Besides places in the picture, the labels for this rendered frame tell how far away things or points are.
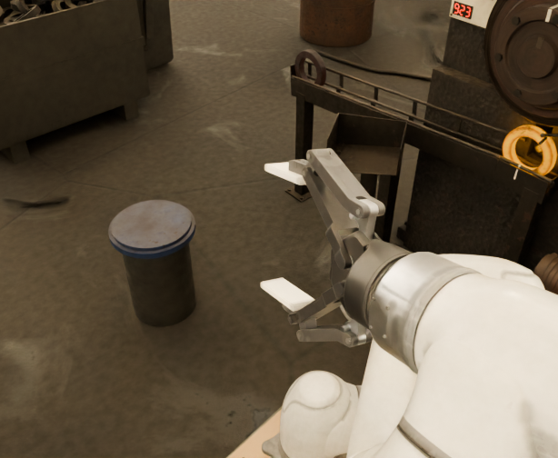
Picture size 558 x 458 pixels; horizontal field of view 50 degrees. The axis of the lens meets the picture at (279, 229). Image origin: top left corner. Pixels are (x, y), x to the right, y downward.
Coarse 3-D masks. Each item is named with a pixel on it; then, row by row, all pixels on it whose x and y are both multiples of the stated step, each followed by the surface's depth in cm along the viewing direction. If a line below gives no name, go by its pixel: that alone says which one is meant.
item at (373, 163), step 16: (336, 128) 231; (352, 128) 233; (368, 128) 231; (384, 128) 229; (400, 128) 227; (336, 144) 238; (352, 144) 237; (368, 144) 235; (384, 144) 233; (400, 144) 231; (352, 160) 227; (368, 160) 226; (384, 160) 225; (400, 160) 221; (368, 176) 229; (368, 192) 233
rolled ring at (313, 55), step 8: (296, 56) 273; (304, 56) 269; (312, 56) 265; (320, 56) 265; (296, 64) 275; (320, 64) 264; (296, 72) 278; (304, 72) 278; (320, 72) 265; (320, 80) 267
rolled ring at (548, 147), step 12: (516, 132) 201; (528, 132) 197; (540, 132) 195; (504, 144) 206; (552, 144) 194; (504, 156) 208; (516, 156) 208; (552, 156) 194; (540, 168) 199; (552, 168) 199
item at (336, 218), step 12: (312, 180) 57; (312, 192) 58; (324, 192) 57; (324, 204) 56; (336, 204) 57; (324, 216) 56; (336, 216) 56; (348, 216) 56; (336, 228) 55; (348, 228) 56; (336, 240) 54; (336, 252) 54; (348, 264) 53
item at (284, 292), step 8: (272, 280) 69; (280, 280) 69; (264, 288) 68; (272, 288) 67; (280, 288) 67; (288, 288) 67; (296, 288) 67; (280, 296) 65; (288, 296) 65; (296, 296) 65; (304, 296) 65; (288, 304) 64; (296, 304) 63; (304, 304) 64
